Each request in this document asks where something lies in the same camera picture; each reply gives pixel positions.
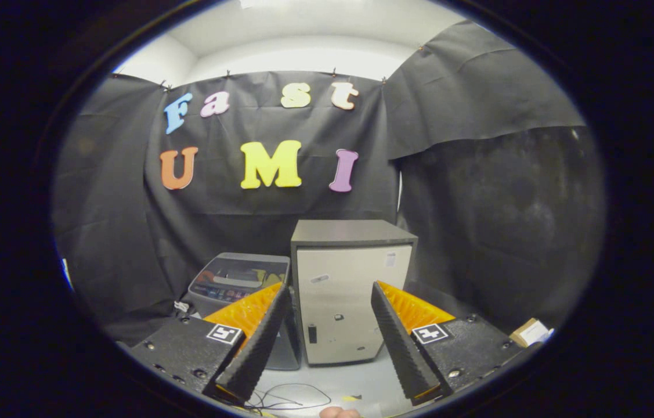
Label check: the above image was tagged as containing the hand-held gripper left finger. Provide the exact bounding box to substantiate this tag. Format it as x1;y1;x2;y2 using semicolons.
129;282;291;404

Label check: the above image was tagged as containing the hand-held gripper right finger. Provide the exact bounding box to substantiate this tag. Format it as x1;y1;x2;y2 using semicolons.
371;280;526;406

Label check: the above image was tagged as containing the grey washing machine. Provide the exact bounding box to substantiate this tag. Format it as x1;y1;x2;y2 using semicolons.
182;252;302;370

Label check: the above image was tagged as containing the dark washing machine lid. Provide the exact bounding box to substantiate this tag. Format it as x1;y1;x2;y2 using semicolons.
187;252;291;302

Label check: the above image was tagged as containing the beige cabinet with dark top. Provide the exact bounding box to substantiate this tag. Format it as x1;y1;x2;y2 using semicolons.
290;219;418;366

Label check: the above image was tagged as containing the cardboard box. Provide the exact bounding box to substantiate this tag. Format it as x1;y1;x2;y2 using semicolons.
510;318;554;348

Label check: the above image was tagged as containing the black cable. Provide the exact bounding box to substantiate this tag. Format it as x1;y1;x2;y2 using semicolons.
245;382;332;414

